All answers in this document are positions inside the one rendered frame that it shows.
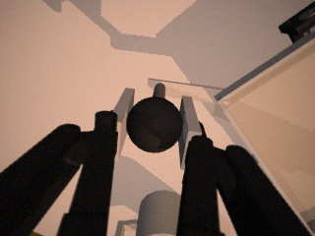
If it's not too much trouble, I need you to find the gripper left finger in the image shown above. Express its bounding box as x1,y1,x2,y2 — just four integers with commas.
0,88,135,236

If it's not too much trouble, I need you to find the grey mug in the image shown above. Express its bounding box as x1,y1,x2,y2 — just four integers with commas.
115,190,181,236

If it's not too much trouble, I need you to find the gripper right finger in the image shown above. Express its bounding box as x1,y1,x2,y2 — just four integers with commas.
176,95,312,236

